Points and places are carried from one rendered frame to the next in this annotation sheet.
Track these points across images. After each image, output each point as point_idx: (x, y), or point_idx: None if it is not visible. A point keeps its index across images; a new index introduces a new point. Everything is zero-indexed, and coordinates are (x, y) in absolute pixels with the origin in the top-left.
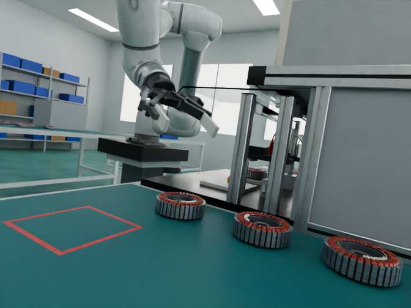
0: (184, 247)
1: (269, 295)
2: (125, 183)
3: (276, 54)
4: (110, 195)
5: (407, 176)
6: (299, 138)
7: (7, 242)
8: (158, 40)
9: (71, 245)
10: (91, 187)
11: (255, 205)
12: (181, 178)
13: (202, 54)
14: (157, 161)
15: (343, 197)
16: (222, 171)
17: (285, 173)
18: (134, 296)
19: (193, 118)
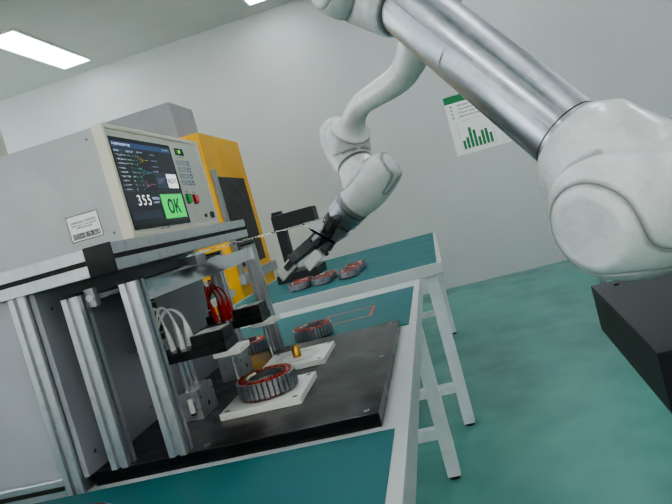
0: (288, 334)
1: None
2: (413, 322)
3: (212, 199)
4: (383, 318)
5: None
6: (161, 315)
7: (352, 309)
8: (336, 169)
9: (331, 317)
10: (414, 312)
11: (255, 356)
12: (369, 338)
13: (390, 29)
14: (616, 345)
15: None
16: (364, 390)
17: (201, 384)
18: (289, 326)
19: (544, 196)
